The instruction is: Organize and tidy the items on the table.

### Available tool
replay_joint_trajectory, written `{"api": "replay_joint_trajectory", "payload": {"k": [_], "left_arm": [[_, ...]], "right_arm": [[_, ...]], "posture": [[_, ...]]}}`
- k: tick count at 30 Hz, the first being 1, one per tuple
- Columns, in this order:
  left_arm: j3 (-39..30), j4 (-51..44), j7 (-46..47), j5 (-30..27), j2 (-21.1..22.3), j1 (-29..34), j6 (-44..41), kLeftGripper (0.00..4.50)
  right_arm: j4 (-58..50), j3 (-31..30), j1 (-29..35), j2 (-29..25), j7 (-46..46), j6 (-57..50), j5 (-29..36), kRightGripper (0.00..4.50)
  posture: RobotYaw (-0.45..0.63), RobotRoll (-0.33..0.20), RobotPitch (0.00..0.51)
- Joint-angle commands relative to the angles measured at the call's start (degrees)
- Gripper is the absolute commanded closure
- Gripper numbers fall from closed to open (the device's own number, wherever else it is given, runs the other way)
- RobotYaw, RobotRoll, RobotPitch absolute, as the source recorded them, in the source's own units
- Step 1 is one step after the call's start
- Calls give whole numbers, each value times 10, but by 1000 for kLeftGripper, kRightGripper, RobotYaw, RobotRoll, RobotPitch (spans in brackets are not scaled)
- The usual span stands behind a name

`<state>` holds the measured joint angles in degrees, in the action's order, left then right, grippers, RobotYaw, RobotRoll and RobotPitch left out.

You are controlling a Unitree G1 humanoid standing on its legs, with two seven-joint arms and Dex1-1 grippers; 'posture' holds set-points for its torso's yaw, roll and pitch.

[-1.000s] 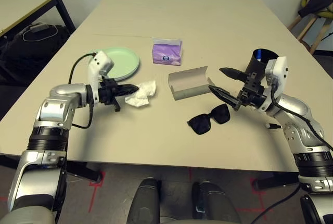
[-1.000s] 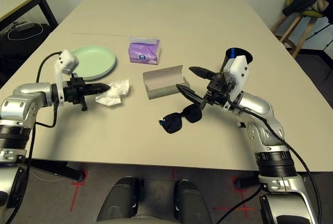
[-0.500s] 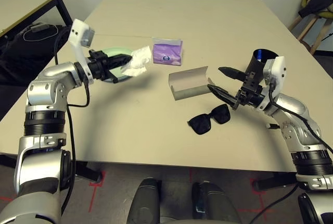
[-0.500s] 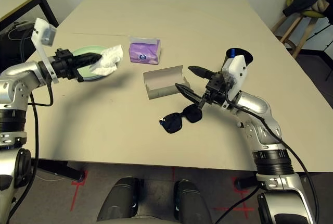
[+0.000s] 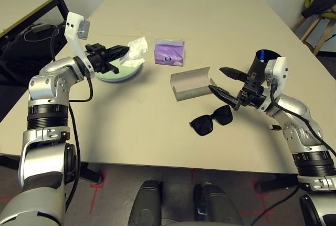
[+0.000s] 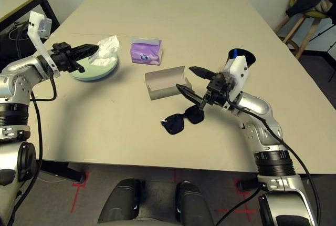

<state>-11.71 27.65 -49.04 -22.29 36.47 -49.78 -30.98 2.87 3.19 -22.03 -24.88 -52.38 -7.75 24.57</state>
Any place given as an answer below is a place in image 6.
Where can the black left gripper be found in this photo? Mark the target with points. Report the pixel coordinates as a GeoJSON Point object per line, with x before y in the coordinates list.
{"type": "Point", "coordinates": [61, 56]}

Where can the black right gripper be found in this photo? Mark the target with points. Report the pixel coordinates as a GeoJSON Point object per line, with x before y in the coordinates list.
{"type": "Point", "coordinates": [219, 89]}

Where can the light green plate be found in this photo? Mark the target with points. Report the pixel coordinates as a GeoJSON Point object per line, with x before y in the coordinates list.
{"type": "Point", "coordinates": [89, 71]}

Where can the white tissue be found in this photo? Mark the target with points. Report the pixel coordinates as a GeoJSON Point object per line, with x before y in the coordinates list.
{"type": "Point", "coordinates": [107, 50]}

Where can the grey glasses case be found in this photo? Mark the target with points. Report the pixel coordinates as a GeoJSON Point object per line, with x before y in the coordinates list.
{"type": "Point", "coordinates": [162, 93]}

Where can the black sunglasses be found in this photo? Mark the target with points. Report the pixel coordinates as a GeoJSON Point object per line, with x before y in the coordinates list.
{"type": "Point", "coordinates": [174, 123]}

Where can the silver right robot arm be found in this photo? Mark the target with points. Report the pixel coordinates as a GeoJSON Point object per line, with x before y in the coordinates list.
{"type": "Point", "coordinates": [254, 105]}

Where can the light blue plate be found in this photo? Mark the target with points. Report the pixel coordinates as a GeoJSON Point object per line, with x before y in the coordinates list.
{"type": "Point", "coordinates": [103, 76]}

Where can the white marker blue cap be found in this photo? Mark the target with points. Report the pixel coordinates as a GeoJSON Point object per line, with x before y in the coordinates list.
{"type": "Point", "coordinates": [236, 53]}

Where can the black pen cup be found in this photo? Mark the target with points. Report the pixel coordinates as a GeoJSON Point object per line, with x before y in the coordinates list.
{"type": "Point", "coordinates": [249, 57]}

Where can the purple tissue pack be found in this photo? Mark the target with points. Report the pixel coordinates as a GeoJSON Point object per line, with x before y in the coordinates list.
{"type": "Point", "coordinates": [147, 52]}

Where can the beige side table black legs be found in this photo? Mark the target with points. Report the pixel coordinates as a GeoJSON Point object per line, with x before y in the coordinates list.
{"type": "Point", "coordinates": [15, 0]}

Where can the wooden stool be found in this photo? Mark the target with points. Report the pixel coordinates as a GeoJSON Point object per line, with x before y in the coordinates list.
{"type": "Point", "coordinates": [292, 30]}

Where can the dark grey robot right leg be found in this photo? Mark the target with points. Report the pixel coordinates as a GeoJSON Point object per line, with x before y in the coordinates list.
{"type": "Point", "coordinates": [193, 205]}

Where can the dark grey robot leg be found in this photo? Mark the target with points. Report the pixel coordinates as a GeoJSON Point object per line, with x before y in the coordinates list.
{"type": "Point", "coordinates": [118, 205]}
{"type": "Point", "coordinates": [193, 205]}

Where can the black tripod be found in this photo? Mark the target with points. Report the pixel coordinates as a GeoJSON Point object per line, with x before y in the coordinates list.
{"type": "Point", "coordinates": [319, 34]}

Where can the red floor tape cross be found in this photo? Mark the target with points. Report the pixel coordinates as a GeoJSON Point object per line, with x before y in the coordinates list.
{"type": "Point", "coordinates": [245, 210]}
{"type": "Point", "coordinates": [78, 191]}

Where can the yellow-green stool cushion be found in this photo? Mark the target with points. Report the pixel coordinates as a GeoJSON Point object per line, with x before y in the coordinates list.
{"type": "Point", "coordinates": [317, 14]}

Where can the dark grey robot left leg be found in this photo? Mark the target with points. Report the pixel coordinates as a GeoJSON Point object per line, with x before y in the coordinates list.
{"type": "Point", "coordinates": [118, 205]}

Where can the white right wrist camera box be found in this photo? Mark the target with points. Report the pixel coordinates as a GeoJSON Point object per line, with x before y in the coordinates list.
{"type": "Point", "coordinates": [240, 71]}

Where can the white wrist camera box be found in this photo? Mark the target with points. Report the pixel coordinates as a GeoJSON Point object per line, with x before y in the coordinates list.
{"type": "Point", "coordinates": [35, 23]}
{"type": "Point", "coordinates": [240, 71]}

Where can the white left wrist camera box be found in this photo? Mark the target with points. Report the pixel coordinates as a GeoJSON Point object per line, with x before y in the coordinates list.
{"type": "Point", "coordinates": [35, 23]}

